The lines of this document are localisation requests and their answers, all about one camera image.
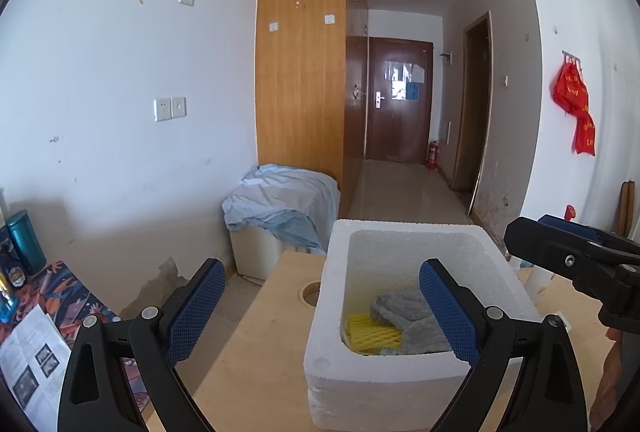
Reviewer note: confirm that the white paper leaflet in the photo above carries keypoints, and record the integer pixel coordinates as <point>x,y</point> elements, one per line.
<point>33,362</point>

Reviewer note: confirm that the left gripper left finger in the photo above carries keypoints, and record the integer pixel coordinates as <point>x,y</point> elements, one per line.
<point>96,394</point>

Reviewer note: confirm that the white styrofoam box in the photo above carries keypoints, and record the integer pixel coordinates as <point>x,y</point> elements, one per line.
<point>376,359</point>

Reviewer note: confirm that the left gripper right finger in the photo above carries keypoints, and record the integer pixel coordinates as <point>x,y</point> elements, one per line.
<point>548,393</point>

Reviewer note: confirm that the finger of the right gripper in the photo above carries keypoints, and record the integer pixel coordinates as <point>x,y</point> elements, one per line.
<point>547,247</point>
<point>589,233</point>

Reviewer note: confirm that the colourful patterned mat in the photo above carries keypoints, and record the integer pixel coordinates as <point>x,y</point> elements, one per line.
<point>61,295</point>

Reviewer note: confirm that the red fire extinguisher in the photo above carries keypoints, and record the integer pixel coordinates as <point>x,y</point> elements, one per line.
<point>432,155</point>

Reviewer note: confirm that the white double wall socket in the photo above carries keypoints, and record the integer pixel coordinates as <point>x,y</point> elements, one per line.
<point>166,109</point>

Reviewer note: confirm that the wooden wardrobe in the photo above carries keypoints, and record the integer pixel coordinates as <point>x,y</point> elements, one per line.
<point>310,87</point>

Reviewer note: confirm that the dark brown entrance door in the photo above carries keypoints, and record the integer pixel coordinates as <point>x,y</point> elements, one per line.
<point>400,100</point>

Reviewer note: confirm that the red hanging cloth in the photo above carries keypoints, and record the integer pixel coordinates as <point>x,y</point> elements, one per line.
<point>571,94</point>

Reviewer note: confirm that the grey knitted cloth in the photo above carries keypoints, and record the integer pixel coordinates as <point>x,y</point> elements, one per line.
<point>408,312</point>

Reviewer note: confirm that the teal metal can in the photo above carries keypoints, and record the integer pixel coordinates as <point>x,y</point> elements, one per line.
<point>26,242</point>

